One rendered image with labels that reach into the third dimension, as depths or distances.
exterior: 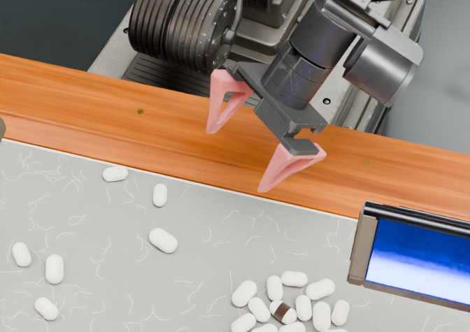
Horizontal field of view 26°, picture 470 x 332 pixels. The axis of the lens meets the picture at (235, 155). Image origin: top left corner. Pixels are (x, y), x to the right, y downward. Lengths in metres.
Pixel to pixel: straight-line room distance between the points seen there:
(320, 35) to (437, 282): 0.29
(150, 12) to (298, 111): 0.43
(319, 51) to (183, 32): 0.42
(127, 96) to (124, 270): 0.25
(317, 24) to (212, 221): 0.35
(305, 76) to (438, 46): 1.43
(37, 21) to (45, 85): 1.13
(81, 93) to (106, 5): 1.16
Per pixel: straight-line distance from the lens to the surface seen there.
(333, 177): 1.29
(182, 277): 1.24
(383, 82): 1.05
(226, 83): 1.11
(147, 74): 1.76
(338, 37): 1.04
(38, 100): 1.38
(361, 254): 0.88
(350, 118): 1.84
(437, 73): 2.41
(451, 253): 0.87
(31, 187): 1.33
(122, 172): 1.31
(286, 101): 1.06
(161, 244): 1.25
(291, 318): 1.20
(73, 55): 2.43
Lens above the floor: 1.84
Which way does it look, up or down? 56 degrees down
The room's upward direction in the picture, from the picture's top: straight up
